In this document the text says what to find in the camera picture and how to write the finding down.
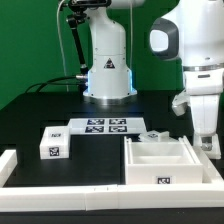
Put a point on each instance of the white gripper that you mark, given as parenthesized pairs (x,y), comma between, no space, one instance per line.
(204,111)

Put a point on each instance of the white cabinet body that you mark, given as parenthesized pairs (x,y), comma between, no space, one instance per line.
(161,163)

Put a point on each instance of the white door panel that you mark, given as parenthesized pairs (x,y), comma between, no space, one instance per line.
(154,136)

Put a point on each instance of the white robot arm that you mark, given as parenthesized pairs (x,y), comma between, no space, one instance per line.
(193,32)

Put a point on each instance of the white block with marker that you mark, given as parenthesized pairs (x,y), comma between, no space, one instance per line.
(55,143)

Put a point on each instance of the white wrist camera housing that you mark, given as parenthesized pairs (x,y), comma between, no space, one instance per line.
(180,103)

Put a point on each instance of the white U-shaped border frame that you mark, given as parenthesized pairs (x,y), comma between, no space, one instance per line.
(12,199)

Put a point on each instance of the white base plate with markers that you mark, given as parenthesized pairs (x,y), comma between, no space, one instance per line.
(87,126)

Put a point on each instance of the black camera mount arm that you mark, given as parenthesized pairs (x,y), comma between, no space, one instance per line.
(74,20)

